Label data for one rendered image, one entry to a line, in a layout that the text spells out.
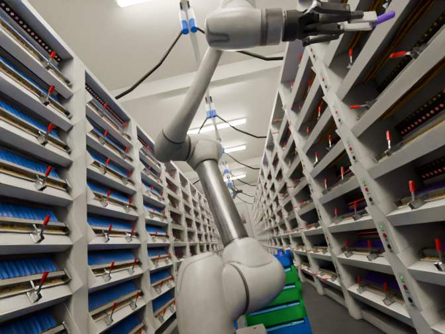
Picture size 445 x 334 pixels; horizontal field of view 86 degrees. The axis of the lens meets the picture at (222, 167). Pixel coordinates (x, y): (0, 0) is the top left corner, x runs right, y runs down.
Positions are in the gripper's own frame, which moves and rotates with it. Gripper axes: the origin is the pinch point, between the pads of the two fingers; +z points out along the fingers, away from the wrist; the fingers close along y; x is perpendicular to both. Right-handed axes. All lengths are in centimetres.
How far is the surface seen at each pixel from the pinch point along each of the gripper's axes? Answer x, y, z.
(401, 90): 11.4, 15.3, 17.2
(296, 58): -70, 93, 8
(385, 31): -7.1, 10.9, 13.4
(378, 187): 35, 48, 23
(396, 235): 53, 48, 26
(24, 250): 60, 27, -105
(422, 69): 11.3, 6.0, 17.2
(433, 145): 30.2, 14.2, 21.2
